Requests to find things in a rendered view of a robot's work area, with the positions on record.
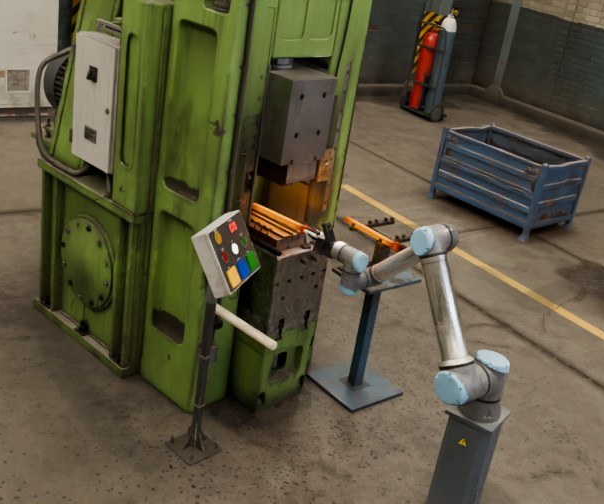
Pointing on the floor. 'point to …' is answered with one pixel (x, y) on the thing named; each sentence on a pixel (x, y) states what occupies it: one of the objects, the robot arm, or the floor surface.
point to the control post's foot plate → (183, 446)
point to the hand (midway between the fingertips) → (307, 229)
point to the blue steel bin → (509, 176)
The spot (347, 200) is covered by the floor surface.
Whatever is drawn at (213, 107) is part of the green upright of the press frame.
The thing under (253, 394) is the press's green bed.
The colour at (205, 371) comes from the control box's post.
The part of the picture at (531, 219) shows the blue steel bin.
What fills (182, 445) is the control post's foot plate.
